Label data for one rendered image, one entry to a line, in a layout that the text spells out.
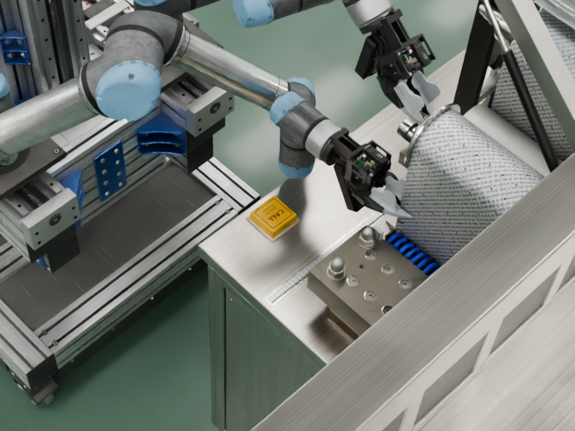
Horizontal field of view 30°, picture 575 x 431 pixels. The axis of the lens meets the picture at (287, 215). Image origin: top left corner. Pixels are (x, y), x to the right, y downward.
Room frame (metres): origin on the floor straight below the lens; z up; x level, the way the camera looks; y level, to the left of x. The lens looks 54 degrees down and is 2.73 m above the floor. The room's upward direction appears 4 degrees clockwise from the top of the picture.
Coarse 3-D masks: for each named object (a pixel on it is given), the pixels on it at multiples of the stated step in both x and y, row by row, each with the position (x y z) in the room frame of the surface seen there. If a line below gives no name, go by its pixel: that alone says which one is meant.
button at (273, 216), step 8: (272, 200) 1.36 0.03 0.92; (280, 200) 1.37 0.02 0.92; (264, 208) 1.34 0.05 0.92; (272, 208) 1.34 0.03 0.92; (280, 208) 1.35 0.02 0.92; (288, 208) 1.35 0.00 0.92; (256, 216) 1.32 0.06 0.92; (264, 216) 1.32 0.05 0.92; (272, 216) 1.32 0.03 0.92; (280, 216) 1.32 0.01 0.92; (288, 216) 1.32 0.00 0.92; (296, 216) 1.33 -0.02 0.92; (264, 224) 1.30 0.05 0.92; (272, 224) 1.30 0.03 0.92; (280, 224) 1.30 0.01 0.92; (288, 224) 1.32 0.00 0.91; (272, 232) 1.28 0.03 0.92; (280, 232) 1.30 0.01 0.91
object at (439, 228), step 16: (416, 192) 1.22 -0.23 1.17; (432, 192) 1.20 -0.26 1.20; (416, 208) 1.22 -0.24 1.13; (432, 208) 1.19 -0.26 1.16; (448, 208) 1.17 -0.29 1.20; (400, 224) 1.23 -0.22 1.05; (416, 224) 1.21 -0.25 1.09; (432, 224) 1.19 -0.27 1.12; (448, 224) 1.17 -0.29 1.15; (464, 224) 1.15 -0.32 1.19; (416, 240) 1.21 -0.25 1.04; (432, 240) 1.18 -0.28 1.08; (448, 240) 1.16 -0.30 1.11; (464, 240) 1.14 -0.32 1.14; (432, 256) 1.18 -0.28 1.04; (448, 256) 1.15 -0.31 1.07
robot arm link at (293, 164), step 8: (280, 128) 1.48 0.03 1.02; (280, 136) 1.46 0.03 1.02; (280, 144) 1.42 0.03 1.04; (280, 152) 1.42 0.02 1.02; (288, 152) 1.40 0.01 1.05; (296, 152) 1.39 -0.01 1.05; (304, 152) 1.40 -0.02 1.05; (280, 160) 1.41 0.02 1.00; (288, 160) 1.40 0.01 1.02; (296, 160) 1.39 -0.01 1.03; (304, 160) 1.40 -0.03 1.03; (312, 160) 1.41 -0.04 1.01; (280, 168) 1.42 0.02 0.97; (288, 168) 1.40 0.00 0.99; (296, 168) 1.39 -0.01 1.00; (304, 168) 1.39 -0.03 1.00; (312, 168) 1.42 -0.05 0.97; (288, 176) 1.40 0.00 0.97; (296, 176) 1.39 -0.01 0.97; (304, 176) 1.40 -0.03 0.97
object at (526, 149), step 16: (480, 112) 1.37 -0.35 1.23; (480, 128) 1.34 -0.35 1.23; (496, 128) 1.34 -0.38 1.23; (512, 128) 1.34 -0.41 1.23; (512, 144) 1.30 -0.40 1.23; (528, 144) 1.31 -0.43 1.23; (528, 160) 1.27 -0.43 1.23; (544, 160) 1.27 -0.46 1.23; (560, 160) 1.28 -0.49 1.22; (544, 176) 1.23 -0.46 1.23
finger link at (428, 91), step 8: (416, 72) 1.38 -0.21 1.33; (408, 80) 1.37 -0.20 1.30; (416, 80) 1.37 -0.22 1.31; (424, 80) 1.36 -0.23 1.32; (416, 88) 1.36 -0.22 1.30; (424, 88) 1.36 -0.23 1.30; (432, 88) 1.35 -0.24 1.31; (424, 96) 1.35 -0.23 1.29; (432, 96) 1.35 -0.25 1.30; (424, 104) 1.34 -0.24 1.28; (432, 104) 1.35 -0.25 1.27; (424, 112) 1.34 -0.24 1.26; (432, 112) 1.34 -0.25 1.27
